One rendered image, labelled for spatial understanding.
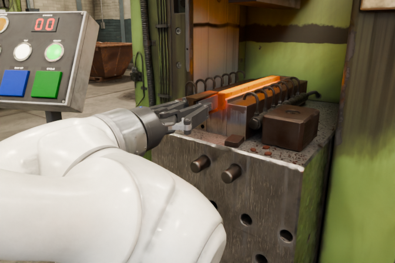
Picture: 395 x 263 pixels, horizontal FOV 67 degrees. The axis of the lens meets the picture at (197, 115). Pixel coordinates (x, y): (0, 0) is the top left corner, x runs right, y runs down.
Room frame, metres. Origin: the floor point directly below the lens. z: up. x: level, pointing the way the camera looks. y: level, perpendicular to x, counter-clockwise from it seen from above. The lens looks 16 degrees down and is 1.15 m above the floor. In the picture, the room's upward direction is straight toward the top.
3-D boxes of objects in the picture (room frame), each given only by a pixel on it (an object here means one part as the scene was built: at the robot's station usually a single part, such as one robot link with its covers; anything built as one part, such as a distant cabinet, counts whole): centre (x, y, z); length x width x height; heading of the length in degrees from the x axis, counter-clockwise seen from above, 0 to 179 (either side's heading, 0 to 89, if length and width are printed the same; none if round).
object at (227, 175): (0.54, -0.07, 0.87); 0.04 x 0.03 x 0.03; 144
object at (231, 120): (0.84, -0.15, 0.96); 0.42 x 0.20 x 0.09; 144
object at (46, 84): (0.79, 0.40, 1.01); 0.07 x 0.05 x 0.07; 79
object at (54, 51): (0.84, 0.39, 1.09); 0.05 x 0.03 x 0.04; 54
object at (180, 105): (0.55, 0.05, 0.99); 0.11 x 0.01 x 0.04; 148
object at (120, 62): (7.38, 2.47, 0.42); 1.89 x 1.20 x 0.85; 56
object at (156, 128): (0.49, 0.08, 0.99); 0.09 x 0.08 x 0.07; 144
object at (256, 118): (0.74, -0.22, 0.95); 0.34 x 0.03 x 0.03; 144
